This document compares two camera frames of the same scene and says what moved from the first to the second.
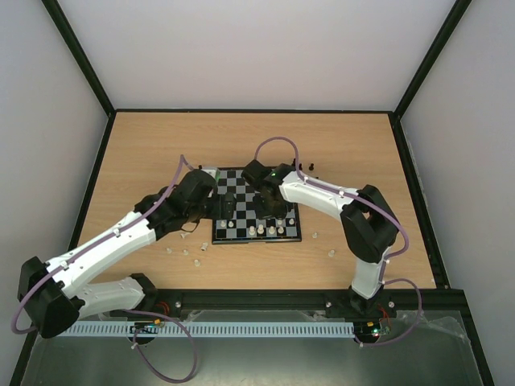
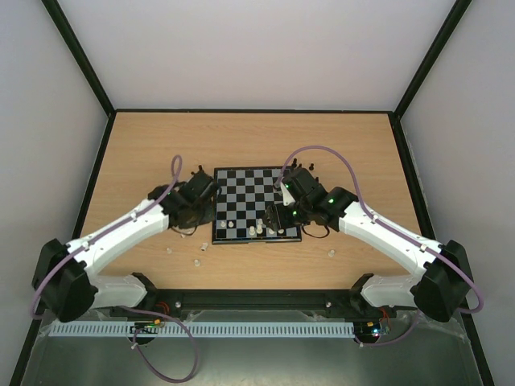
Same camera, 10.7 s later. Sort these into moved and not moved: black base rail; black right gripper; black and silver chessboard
Moved: black right gripper
Not moved: black and silver chessboard; black base rail
